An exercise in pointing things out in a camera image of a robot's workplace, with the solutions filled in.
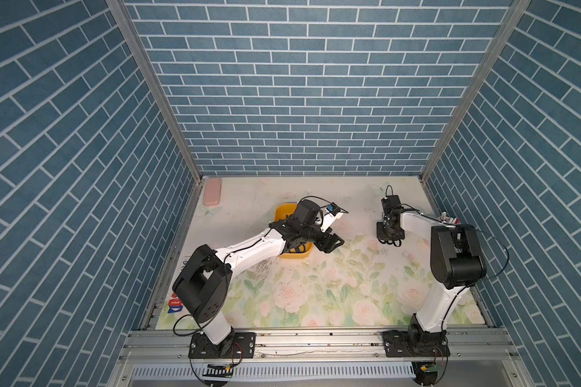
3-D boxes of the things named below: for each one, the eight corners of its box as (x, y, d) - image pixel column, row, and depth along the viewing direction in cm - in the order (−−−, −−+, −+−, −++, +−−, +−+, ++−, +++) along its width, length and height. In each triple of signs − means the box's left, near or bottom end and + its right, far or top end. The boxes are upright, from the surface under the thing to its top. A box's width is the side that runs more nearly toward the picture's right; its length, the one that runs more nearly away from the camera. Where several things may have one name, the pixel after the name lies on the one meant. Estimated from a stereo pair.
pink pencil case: (204, 208, 111) (202, 204, 109) (206, 181, 122) (204, 178, 120) (221, 205, 112) (219, 202, 110) (221, 179, 123) (220, 176, 121)
